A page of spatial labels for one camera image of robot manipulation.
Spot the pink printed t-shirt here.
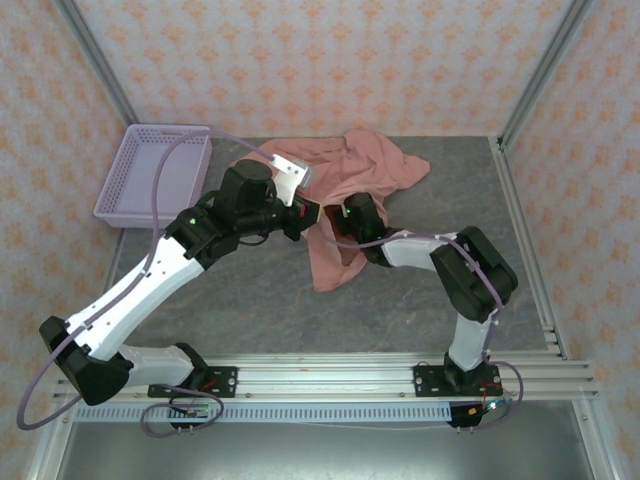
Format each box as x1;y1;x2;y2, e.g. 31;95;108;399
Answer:
254;129;431;294

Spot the lilac plastic basket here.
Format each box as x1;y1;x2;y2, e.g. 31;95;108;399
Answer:
93;123;213;231

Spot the small circuit board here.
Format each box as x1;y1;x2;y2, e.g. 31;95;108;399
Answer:
467;398;515;419
172;402;210;419

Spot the grey metal sheet panel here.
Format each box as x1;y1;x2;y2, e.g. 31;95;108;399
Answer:
54;419;599;480

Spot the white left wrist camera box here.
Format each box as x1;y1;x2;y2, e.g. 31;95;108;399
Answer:
269;154;312;207

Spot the aluminium table side rail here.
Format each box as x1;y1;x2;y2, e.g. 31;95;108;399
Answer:
92;228;127;334
492;137;571;361

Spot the aluminium mounting rail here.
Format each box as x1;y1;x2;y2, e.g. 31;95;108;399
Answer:
53;355;600;402

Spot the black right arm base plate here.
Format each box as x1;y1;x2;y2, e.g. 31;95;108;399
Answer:
413;363;504;399

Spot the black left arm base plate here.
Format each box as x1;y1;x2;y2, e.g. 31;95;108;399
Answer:
147;366;239;399

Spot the aluminium frame post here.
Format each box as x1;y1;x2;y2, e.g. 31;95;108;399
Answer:
52;0;152;153
496;0;597;154

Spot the grey slotted cable duct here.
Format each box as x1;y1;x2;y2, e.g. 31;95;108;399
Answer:
74;403;454;424

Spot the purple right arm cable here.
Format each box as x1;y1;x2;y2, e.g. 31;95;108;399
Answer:
323;229;526;432

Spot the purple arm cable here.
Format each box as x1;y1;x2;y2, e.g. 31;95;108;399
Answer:
323;229;526;432
16;128;275;438

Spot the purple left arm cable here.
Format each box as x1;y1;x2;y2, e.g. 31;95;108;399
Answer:
16;128;275;438

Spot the short aluminium frame strut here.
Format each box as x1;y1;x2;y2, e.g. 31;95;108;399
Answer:
572;399;621;480
27;399;76;480

